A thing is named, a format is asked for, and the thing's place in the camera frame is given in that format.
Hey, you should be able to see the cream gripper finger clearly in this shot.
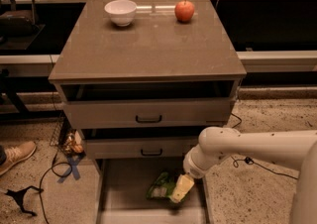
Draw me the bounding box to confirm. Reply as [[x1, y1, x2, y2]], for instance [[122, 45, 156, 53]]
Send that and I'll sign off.
[[170, 174, 194, 203]]

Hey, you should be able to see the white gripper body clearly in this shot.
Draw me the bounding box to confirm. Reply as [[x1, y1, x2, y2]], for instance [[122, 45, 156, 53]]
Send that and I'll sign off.
[[183, 150, 209, 179]]

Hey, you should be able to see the green rice chip bag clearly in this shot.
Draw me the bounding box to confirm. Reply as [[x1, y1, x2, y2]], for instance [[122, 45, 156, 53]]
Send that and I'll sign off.
[[146, 171, 178, 203]]

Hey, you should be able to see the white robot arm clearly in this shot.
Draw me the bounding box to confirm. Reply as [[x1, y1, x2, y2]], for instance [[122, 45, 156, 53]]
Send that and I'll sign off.
[[170, 127, 317, 224]]

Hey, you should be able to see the bottom grey drawer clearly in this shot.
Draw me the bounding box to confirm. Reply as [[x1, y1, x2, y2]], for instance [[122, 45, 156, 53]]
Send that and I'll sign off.
[[96, 157, 214, 224]]

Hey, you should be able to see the grey drawer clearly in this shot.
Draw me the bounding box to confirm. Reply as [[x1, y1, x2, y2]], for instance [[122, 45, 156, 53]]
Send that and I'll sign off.
[[81, 126, 206, 159], [96, 157, 214, 224], [62, 80, 236, 129]]

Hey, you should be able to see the top grey drawer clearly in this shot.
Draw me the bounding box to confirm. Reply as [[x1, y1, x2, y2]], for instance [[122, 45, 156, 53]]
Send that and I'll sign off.
[[62, 80, 236, 129]]

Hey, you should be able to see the middle grey drawer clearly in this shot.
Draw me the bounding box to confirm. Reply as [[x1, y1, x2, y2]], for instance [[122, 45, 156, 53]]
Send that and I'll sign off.
[[81, 126, 206, 159]]

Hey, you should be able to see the grey drawer cabinet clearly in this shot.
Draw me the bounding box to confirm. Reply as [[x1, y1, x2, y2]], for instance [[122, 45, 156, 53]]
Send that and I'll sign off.
[[50, 0, 246, 213]]

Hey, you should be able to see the snack bag on floor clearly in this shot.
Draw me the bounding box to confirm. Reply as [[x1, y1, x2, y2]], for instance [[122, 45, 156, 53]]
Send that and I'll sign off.
[[62, 132, 84, 155]]

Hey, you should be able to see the black bag on shelf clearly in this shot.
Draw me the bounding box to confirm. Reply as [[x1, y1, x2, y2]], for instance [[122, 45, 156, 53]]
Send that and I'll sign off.
[[0, 10, 37, 37]]

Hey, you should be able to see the red apple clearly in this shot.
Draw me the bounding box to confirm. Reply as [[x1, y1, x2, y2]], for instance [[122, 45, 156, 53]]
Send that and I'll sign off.
[[174, 0, 195, 23]]

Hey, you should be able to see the white ceramic bowl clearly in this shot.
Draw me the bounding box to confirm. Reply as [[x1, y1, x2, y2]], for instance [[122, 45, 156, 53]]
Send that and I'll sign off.
[[104, 0, 137, 27]]

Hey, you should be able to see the tan shoe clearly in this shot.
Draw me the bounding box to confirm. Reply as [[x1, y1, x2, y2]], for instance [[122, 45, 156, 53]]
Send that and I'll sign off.
[[0, 141, 37, 175]]

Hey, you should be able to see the black floor cable right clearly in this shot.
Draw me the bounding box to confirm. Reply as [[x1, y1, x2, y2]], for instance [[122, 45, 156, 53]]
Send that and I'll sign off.
[[221, 112, 299, 181]]

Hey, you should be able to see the black floor cable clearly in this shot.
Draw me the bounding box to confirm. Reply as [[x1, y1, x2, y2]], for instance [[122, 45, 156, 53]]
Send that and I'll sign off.
[[38, 150, 74, 224], [221, 112, 299, 181]]

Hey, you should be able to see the black floor cable left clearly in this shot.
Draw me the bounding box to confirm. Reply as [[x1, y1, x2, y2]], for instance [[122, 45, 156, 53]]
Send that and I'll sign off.
[[38, 150, 74, 224]]

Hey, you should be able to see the black metal bracket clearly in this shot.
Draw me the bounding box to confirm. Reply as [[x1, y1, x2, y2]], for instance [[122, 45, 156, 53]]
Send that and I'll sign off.
[[3, 185, 43, 216]]

